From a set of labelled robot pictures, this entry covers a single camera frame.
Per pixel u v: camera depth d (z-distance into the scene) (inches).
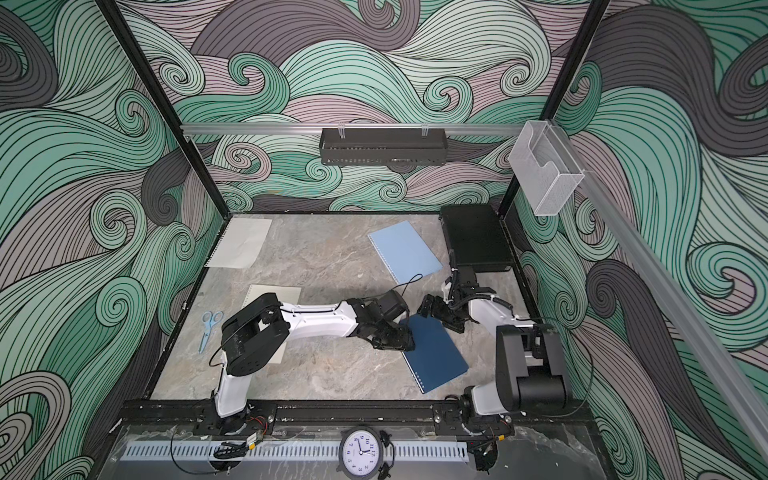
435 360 32.4
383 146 37.2
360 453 26.4
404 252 42.5
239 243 43.6
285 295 38.6
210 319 35.5
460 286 28.7
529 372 16.9
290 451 27.4
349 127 37.1
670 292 20.4
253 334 20.4
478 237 46.4
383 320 27.3
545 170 30.6
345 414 29.6
